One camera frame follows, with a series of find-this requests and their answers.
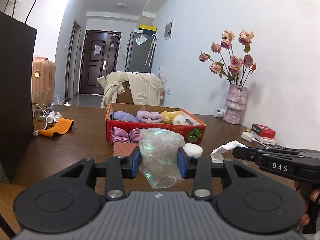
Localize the lavender woven cloth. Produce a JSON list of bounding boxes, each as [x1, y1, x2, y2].
[[110, 111, 139, 122]]

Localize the dark brown door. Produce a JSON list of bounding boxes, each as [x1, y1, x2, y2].
[[79, 30, 121, 95]]

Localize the beige coat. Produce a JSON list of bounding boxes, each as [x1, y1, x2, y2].
[[97, 72, 165, 108]]

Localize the iridescent plastic bag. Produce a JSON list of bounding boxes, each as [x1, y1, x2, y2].
[[139, 128, 185, 190]]

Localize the pink suitcase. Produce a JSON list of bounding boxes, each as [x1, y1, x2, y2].
[[31, 56, 56, 107]]

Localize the white tissue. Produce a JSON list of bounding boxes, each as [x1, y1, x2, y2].
[[210, 140, 247, 164]]

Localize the glass jar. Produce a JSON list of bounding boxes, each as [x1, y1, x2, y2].
[[31, 92, 52, 121]]

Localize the white charger with cable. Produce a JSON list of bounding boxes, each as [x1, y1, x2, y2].
[[241, 131, 280, 148]]

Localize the red orange cardboard box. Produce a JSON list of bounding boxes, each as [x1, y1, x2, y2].
[[105, 102, 206, 144]]

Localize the white small bottle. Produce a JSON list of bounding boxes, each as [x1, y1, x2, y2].
[[47, 111, 62, 124]]

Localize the yellow white plush toy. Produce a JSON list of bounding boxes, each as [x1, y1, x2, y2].
[[161, 111, 189, 126]]

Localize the lilac fluffy headband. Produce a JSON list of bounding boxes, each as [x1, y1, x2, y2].
[[136, 110, 163, 124]]

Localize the purple satin scrunchie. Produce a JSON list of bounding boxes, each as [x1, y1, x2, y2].
[[110, 127, 142, 144]]

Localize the wooden chair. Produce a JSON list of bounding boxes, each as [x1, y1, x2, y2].
[[116, 81, 133, 104]]

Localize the white tissue pack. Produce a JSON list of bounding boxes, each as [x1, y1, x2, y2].
[[214, 109, 226, 118]]

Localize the red white box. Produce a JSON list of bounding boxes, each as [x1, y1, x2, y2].
[[251, 124, 276, 139]]

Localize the orange fabric band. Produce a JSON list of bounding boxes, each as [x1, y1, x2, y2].
[[36, 118, 74, 138]]

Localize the pink textured vase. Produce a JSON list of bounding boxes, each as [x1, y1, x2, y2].
[[223, 84, 247, 125]]

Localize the grey refrigerator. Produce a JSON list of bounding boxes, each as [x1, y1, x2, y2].
[[125, 29, 156, 73]]

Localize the right hand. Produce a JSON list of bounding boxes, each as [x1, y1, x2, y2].
[[293, 180, 320, 228]]

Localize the dried pink roses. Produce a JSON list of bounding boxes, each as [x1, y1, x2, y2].
[[199, 30, 257, 87]]

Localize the black paper bag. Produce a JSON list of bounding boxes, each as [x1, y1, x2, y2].
[[1, 12, 37, 183]]

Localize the white round sponge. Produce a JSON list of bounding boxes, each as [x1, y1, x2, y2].
[[183, 143, 203, 158]]

